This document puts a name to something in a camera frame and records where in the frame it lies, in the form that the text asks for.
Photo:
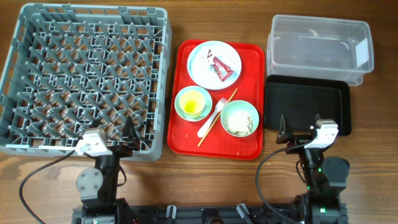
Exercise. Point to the clear plastic bin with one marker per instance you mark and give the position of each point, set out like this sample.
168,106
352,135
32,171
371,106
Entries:
319,47

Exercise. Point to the red snack wrapper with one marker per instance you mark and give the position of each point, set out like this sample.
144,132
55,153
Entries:
222,70

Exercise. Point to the light blue plate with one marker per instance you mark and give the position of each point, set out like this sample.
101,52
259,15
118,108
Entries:
200,71

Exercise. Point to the black tray bin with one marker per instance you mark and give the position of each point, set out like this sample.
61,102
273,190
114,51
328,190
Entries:
300,99

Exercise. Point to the red plastic tray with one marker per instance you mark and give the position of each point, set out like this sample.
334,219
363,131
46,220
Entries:
250,87

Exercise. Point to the yellow plastic cup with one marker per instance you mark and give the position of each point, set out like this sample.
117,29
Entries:
192,103

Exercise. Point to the white napkin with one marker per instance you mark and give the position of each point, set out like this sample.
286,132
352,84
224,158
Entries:
206,56

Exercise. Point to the grey dishwasher rack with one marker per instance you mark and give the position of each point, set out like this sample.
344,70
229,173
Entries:
71,66

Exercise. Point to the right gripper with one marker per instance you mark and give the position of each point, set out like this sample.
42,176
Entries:
286,135

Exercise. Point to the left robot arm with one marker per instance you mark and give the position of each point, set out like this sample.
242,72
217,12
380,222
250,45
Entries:
98,185

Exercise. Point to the rice and peanut shells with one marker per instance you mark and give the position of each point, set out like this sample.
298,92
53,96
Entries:
238,123

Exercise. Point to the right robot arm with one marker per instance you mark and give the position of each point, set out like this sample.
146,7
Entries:
325,177

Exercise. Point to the white plastic fork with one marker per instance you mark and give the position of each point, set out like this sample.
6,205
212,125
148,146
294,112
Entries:
219,106

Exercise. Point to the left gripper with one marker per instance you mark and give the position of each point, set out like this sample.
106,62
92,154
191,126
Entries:
131,141

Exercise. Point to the mint green saucer bowl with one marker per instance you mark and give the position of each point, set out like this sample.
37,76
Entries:
206,110

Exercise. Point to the wooden chopstick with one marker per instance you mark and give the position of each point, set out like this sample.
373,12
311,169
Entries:
215,120

